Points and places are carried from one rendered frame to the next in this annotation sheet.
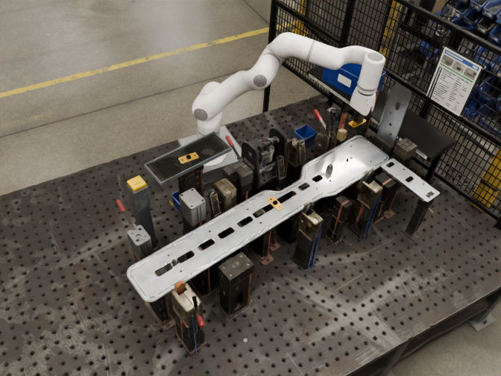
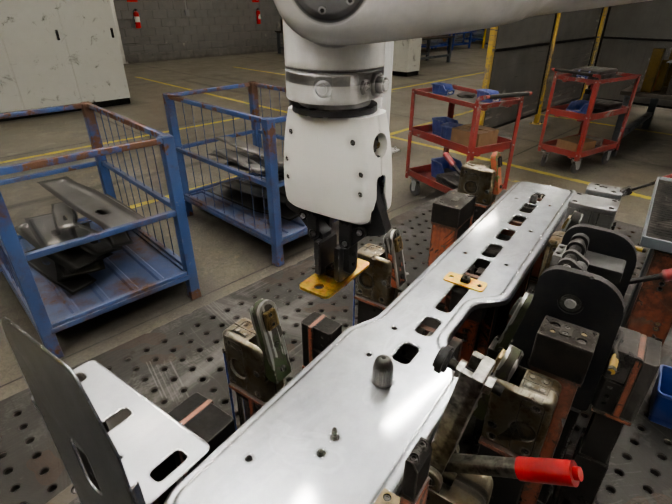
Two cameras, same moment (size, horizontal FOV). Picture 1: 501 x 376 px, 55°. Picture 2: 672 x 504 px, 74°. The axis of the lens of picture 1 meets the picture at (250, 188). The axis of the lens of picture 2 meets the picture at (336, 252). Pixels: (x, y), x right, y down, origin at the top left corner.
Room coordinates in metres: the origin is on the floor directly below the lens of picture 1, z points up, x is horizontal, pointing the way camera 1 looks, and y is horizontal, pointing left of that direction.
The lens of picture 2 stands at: (2.10, -0.56, 1.51)
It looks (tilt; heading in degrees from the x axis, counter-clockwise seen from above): 29 degrees down; 166
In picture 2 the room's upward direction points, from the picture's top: straight up
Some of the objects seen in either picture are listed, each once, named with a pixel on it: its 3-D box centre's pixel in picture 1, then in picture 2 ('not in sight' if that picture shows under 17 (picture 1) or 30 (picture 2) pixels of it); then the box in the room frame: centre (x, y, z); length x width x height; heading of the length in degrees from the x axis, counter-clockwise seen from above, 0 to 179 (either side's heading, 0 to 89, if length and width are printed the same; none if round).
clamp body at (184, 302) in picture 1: (189, 319); (472, 217); (0.88, 0.21, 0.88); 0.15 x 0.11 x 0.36; 41
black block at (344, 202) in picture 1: (338, 221); (321, 381); (1.45, -0.43, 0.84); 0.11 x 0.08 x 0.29; 41
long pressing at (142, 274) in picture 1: (272, 207); (465, 278); (1.39, -0.10, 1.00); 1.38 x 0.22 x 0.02; 131
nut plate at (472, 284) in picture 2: (275, 202); (465, 279); (1.40, -0.12, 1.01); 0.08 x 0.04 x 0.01; 41
